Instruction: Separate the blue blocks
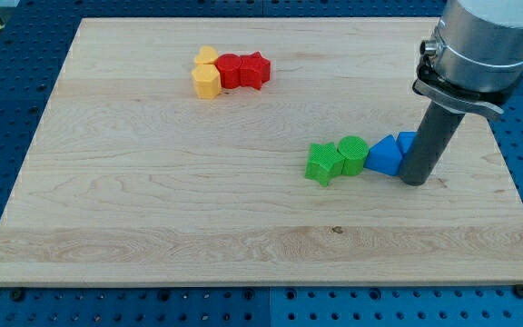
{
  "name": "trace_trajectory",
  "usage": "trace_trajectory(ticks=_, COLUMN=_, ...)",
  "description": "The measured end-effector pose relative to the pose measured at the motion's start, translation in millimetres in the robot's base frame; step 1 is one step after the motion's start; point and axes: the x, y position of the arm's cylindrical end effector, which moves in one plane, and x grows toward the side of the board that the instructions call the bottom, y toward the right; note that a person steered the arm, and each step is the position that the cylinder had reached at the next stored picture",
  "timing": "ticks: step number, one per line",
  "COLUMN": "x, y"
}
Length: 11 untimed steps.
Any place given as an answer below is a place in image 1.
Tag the blue triangle block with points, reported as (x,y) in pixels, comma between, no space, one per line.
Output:
(385,156)

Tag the blue cube block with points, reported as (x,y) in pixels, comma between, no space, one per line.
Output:
(404,141)

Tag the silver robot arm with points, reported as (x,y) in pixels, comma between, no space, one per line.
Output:
(474,58)

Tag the green star block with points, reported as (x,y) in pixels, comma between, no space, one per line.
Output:
(324,163)

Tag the wooden board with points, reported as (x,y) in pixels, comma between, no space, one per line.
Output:
(132,180)

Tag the red star block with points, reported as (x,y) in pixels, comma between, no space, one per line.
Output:
(255,70)

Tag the green cylinder block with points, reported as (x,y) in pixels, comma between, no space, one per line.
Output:
(355,152)

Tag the yellow hexagon block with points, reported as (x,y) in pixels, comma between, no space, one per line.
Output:
(206,81)

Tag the red cylinder block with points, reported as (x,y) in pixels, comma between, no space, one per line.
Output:
(229,66)

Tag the yellow heart block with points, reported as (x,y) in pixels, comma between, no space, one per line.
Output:
(206,55)

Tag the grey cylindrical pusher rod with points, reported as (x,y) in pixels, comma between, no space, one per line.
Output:
(431,139)

